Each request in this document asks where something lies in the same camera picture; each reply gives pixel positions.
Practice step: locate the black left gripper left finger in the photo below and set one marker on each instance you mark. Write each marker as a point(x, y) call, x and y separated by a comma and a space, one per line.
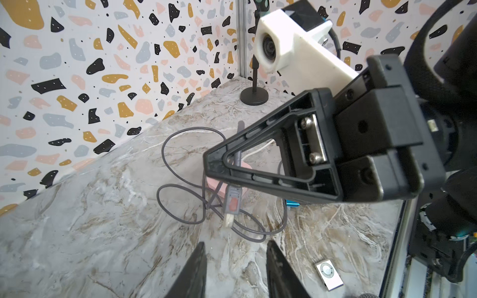
point(191, 282)

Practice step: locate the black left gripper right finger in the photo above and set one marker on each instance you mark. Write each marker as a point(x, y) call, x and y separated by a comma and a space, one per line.
point(282, 280)

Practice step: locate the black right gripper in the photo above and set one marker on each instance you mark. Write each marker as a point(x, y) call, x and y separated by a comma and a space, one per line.
point(388, 150)

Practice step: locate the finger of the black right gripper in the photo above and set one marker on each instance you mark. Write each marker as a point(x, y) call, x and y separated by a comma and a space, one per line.
point(290, 153)

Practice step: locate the silver mp3 player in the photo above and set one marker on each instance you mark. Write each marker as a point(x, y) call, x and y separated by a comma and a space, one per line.
point(329, 275)

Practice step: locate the blue mp3 player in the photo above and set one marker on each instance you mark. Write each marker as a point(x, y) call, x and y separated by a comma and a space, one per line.
point(292, 204)

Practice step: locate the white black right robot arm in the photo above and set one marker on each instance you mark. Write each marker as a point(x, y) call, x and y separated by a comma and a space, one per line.
point(447, 95)

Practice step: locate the black microphone stand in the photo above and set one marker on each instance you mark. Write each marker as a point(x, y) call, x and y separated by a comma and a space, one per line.
point(255, 96)

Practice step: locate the glitter silver microphone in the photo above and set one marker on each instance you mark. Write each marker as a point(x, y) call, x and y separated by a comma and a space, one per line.
point(367, 295)

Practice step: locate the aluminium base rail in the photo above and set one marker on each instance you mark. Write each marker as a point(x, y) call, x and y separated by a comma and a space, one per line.
point(433, 252)

